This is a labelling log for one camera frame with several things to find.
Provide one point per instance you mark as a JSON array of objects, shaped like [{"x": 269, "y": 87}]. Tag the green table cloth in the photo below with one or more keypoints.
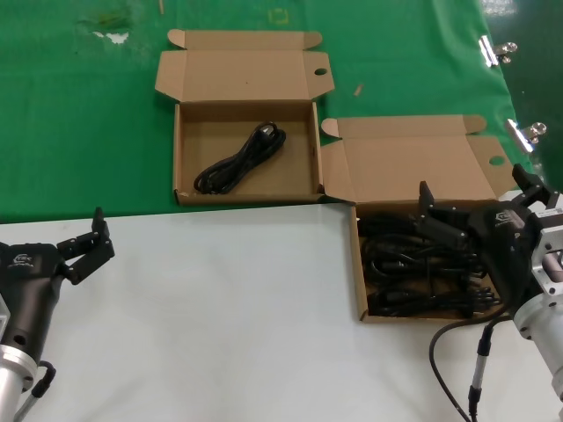
[{"x": 66, "y": 132}]

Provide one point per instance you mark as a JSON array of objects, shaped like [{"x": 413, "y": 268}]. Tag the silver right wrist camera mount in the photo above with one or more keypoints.
[{"x": 550, "y": 239}]

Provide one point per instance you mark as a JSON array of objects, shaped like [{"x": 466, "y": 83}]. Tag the small wooden stick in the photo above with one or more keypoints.
[{"x": 358, "y": 89}]

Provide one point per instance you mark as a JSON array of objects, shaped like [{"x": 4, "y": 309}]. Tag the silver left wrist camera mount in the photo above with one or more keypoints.
[{"x": 3, "y": 316}]

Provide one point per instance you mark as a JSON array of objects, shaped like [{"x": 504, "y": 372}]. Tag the cardboard box with cutout flap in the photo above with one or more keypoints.
[{"x": 409, "y": 162}]

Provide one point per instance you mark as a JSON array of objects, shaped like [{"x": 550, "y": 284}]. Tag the silver metal binder clip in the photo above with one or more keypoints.
[
  {"x": 519, "y": 134},
  {"x": 488, "y": 50}
]

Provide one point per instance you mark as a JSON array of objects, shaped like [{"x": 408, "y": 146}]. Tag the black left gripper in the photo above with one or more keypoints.
[{"x": 26, "y": 285}]

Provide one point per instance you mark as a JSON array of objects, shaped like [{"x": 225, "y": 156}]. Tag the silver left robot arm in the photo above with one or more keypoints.
[{"x": 11, "y": 382}]

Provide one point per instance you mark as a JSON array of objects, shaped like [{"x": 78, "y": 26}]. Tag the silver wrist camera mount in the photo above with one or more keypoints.
[
  {"x": 550, "y": 239},
  {"x": 3, "y": 316}
]

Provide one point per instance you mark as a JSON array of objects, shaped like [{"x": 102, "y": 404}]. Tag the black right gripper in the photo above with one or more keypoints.
[{"x": 506, "y": 250}]

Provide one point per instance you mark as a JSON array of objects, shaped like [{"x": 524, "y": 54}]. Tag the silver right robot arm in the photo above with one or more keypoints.
[{"x": 545, "y": 338}]

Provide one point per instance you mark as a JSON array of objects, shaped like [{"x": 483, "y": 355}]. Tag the cardboard box with round hole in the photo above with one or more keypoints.
[{"x": 211, "y": 74}]

